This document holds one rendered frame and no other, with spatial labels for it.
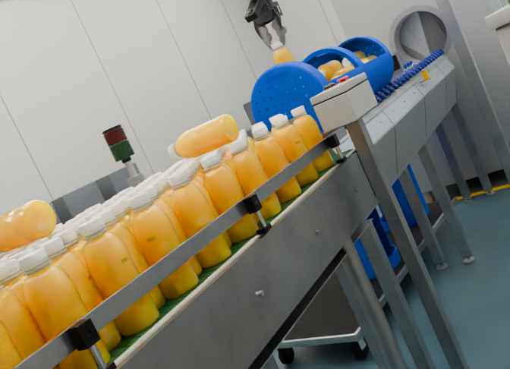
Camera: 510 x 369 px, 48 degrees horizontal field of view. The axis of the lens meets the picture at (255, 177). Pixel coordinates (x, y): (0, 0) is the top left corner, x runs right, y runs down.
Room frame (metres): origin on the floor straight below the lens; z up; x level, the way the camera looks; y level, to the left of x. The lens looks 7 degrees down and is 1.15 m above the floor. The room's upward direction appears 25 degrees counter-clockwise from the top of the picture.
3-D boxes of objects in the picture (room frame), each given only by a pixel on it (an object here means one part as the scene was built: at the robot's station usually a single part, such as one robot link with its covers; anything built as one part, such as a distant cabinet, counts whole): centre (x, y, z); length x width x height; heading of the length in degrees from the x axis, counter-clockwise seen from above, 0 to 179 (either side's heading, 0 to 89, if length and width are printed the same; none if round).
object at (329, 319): (2.96, -0.38, 0.08); 1.50 x 0.52 x 0.15; 141
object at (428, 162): (2.76, -0.80, 0.31); 0.06 x 0.06 x 0.63; 58
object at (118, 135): (1.78, 0.33, 1.23); 0.06 x 0.06 x 0.04
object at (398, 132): (2.79, -0.74, 0.79); 2.17 x 0.29 x 0.34; 148
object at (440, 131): (3.66, -1.20, 0.31); 0.06 x 0.06 x 0.63; 58
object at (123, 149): (1.78, 0.33, 1.18); 0.06 x 0.06 x 0.05
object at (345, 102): (1.58, -0.31, 1.05); 0.20 x 0.10 x 0.10; 148
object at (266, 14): (2.06, -0.27, 1.44); 0.09 x 0.08 x 0.12; 147
